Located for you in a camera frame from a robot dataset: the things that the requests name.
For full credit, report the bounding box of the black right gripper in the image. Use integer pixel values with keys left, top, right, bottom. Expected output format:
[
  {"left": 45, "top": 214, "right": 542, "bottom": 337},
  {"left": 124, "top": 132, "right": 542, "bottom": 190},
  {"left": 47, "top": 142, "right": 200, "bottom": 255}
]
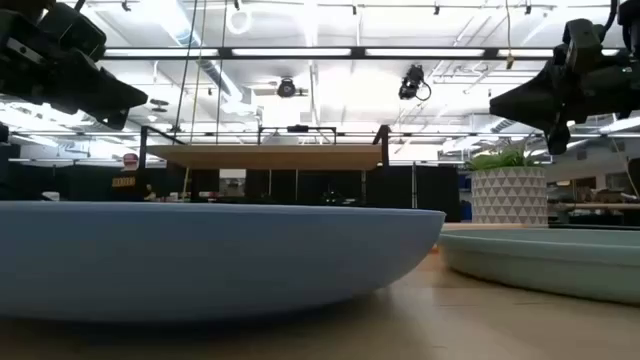
[{"left": 488, "top": 48, "right": 640, "bottom": 157}]

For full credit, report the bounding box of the black overhead camera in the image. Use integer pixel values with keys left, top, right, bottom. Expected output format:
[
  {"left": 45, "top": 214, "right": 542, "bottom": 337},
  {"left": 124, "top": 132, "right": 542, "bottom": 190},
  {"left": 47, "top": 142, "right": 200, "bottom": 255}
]
[{"left": 397, "top": 63, "right": 433, "bottom": 103}]

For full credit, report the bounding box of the blue plate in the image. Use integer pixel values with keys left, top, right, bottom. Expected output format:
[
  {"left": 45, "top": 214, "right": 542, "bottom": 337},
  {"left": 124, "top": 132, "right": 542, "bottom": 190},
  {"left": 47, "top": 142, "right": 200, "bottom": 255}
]
[{"left": 0, "top": 199, "right": 447, "bottom": 324}]

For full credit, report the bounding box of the light teal plate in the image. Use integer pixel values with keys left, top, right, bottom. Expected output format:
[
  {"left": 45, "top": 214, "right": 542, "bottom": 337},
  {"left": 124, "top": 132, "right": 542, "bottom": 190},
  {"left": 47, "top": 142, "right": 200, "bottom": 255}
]
[{"left": 437, "top": 227, "right": 640, "bottom": 307}]

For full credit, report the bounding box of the black round hanging device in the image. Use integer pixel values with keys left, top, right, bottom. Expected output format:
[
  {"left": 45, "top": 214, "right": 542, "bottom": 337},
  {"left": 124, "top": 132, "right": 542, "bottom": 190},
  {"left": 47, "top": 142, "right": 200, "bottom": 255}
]
[{"left": 275, "top": 77, "right": 310, "bottom": 100}]

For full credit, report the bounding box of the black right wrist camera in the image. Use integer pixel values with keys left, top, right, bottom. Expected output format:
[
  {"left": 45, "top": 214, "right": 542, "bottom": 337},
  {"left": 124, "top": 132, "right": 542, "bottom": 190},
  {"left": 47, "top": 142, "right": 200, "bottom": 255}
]
[{"left": 562, "top": 18, "right": 606, "bottom": 76}]

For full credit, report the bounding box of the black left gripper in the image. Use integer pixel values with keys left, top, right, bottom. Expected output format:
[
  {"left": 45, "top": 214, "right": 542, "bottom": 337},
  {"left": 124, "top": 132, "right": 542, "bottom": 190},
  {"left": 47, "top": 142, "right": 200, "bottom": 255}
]
[{"left": 0, "top": 18, "right": 150, "bottom": 132}]

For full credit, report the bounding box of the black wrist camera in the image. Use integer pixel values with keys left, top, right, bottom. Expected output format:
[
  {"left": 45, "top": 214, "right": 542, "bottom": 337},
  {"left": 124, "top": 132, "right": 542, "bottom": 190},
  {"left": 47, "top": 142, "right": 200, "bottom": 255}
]
[
  {"left": 37, "top": 2, "right": 108, "bottom": 62},
  {"left": 562, "top": 18, "right": 606, "bottom": 76}
]

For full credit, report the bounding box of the black partition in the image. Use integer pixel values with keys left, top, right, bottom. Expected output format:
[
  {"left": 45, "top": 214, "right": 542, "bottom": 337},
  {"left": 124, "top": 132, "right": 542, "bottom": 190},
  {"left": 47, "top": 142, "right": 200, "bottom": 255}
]
[{"left": 0, "top": 163, "right": 462, "bottom": 224}]

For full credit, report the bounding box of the black overhead beam with lights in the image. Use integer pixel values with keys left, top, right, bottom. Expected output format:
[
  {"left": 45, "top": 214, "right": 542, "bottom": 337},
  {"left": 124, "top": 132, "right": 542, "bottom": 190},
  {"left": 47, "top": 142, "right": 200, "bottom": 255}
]
[{"left": 99, "top": 46, "right": 624, "bottom": 62}]

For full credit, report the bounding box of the wooden background desk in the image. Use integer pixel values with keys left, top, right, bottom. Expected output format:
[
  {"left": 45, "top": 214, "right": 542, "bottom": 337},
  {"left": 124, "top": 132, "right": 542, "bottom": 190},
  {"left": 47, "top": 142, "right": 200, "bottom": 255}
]
[{"left": 548, "top": 201, "right": 640, "bottom": 213}]

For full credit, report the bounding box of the yellow cable with connector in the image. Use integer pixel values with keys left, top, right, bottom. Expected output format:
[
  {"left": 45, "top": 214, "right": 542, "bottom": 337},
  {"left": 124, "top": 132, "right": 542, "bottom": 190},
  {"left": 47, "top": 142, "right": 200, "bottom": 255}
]
[{"left": 503, "top": 0, "right": 516, "bottom": 71}]

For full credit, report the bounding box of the yellow hanging cable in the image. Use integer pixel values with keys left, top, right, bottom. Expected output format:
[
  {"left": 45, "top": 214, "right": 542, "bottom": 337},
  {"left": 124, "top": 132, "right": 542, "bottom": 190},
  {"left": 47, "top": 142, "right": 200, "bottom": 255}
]
[{"left": 188, "top": 0, "right": 208, "bottom": 146}]

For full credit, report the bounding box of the thin black hanging cable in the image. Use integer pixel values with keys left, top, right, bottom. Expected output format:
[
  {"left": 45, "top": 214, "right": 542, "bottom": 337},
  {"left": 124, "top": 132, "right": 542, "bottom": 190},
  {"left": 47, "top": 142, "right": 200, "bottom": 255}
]
[{"left": 214, "top": 0, "right": 229, "bottom": 146}]

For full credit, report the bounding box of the person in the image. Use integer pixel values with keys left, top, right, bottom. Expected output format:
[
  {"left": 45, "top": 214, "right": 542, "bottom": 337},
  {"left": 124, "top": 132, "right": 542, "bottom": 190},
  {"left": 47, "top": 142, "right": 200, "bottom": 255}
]
[{"left": 110, "top": 152, "right": 156, "bottom": 203}]

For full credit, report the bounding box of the succulent in patterned white pot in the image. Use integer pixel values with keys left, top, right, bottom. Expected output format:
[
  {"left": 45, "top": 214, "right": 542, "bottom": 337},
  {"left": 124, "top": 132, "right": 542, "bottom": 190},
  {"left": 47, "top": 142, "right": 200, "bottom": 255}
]
[{"left": 465, "top": 138, "right": 550, "bottom": 225}]

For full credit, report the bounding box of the wooden shelf with black frame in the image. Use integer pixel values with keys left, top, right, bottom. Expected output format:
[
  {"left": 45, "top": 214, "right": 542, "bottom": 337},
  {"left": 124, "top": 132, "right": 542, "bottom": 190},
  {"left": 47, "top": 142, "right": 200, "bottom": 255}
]
[{"left": 138, "top": 124, "right": 392, "bottom": 204}]

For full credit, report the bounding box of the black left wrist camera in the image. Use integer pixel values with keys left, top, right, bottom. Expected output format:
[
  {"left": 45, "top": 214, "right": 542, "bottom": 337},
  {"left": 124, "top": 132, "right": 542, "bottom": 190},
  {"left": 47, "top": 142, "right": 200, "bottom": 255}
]
[{"left": 37, "top": 2, "right": 108, "bottom": 62}]

